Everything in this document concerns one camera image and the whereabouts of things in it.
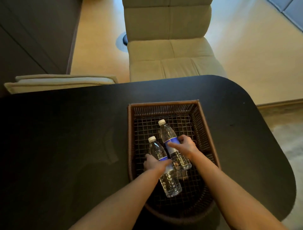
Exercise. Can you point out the person's left hand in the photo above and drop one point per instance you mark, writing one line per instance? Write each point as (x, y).
(153, 165)

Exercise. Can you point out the person's right hand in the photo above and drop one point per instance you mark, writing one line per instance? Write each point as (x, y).
(185, 146)

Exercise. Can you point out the person's left thumb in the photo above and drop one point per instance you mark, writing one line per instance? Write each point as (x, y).
(165, 162)

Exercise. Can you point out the person's right thumb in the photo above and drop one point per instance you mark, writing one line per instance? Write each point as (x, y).
(174, 144)

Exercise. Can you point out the clear water bottle blue label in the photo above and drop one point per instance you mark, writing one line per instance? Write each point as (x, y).
(165, 171)
(171, 145)

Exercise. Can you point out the person's right forearm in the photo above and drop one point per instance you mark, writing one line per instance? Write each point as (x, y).
(233, 192)

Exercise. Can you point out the person's left forearm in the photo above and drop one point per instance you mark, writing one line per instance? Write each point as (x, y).
(123, 201)

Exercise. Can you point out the brown woven wicker basket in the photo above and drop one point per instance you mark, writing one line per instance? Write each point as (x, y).
(170, 161)

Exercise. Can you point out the beige upholstered chair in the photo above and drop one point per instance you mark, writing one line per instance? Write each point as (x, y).
(59, 81)
(169, 42)

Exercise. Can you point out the black chair base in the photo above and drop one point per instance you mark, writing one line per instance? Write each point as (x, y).
(125, 39)

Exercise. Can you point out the dark grey cabinet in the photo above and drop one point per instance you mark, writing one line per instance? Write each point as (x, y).
(35, 38)

